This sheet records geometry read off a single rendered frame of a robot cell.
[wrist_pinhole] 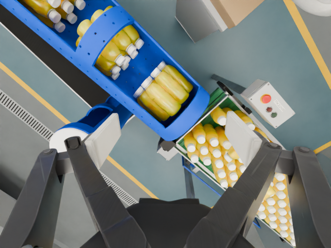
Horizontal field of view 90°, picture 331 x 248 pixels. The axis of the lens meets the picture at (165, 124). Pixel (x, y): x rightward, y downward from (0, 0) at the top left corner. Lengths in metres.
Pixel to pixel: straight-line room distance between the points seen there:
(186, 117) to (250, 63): 1.44
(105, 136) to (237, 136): 0.13
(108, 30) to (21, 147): 2.45
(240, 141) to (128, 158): 2.13
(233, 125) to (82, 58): 0.56
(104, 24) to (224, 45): 1.41
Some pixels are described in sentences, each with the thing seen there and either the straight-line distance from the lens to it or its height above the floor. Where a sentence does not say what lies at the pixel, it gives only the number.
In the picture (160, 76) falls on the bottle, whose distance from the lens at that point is 0.69.
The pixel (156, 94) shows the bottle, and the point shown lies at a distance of 0.65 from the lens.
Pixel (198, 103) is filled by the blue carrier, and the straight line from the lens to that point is 0.64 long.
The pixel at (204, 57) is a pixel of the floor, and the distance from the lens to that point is 1.83.
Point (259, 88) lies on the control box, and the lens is 0.82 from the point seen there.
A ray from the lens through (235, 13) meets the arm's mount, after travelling 0.77.
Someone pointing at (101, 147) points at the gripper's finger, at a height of 1.68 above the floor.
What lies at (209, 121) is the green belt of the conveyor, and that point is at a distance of 1.00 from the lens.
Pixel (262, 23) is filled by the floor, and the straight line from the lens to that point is 2.00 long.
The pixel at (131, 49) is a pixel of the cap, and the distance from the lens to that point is 0.71.
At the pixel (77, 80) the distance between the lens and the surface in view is 1.92.
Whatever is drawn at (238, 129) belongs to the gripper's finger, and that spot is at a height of 1.66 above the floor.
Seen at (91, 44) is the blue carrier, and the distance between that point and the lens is 0.63.
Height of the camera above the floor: 1.81
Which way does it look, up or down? 67 degrees down
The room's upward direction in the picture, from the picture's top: 174 degrees counter-clockwise
